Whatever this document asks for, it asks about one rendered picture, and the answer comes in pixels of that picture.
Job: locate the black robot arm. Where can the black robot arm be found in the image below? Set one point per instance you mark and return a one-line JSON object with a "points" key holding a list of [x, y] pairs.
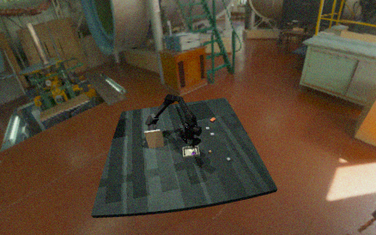
{"points": [[190, 127]]}

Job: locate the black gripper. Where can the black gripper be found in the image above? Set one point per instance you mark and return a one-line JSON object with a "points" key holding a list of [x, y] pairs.
{"points": [[184, 136]]}

